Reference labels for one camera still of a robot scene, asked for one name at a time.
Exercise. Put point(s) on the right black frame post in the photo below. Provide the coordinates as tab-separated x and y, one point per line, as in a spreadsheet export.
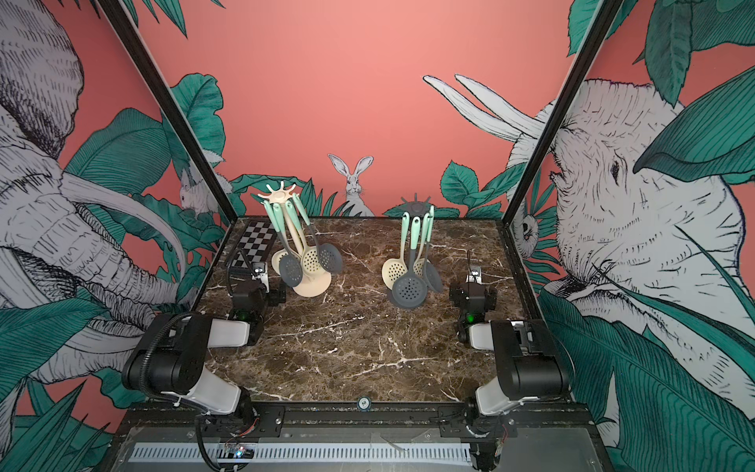
595	36

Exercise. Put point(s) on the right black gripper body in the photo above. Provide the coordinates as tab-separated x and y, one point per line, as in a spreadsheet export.
460	290

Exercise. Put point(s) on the black frame post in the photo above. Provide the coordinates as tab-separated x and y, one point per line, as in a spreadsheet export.
122	23
595	36

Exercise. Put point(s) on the checkerboard calibration board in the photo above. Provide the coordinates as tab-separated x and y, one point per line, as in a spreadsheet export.
254	245

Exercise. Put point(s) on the beige utensil rack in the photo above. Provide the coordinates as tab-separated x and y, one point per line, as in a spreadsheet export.
310	286

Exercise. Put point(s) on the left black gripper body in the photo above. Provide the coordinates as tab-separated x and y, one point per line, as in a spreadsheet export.
273	298

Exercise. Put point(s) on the left black frame post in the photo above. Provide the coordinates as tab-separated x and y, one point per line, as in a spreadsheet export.
122	23

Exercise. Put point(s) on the small round rail knob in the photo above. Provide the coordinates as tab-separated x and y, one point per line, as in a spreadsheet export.
364	403

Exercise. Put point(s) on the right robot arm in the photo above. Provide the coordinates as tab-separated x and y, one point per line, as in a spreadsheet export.
527	368

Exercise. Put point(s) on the white perforated vent strip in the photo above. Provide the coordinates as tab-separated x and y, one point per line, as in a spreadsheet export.
454	454

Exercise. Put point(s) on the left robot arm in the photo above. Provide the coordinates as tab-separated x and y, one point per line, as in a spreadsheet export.
168	362

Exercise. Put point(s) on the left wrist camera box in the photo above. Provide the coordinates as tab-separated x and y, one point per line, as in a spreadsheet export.
259	273

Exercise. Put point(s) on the black front rail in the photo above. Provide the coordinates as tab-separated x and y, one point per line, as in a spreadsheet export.
452	420

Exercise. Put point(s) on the dark grey utensil rack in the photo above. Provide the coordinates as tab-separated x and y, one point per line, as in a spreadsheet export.
415	208

